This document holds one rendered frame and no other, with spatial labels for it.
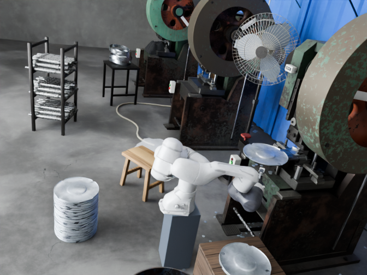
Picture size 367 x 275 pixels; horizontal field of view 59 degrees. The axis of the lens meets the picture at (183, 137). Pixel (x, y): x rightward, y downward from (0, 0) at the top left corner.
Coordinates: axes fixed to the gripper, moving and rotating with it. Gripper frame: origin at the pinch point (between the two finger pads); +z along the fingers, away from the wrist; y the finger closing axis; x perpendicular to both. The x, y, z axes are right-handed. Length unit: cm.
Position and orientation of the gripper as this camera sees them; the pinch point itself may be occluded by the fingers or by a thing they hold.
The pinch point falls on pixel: (261, 171)
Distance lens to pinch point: 196.8
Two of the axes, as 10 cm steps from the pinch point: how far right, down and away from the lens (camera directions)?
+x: -9.3, -2.7, 2.6
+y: 1.4, -8.9, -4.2
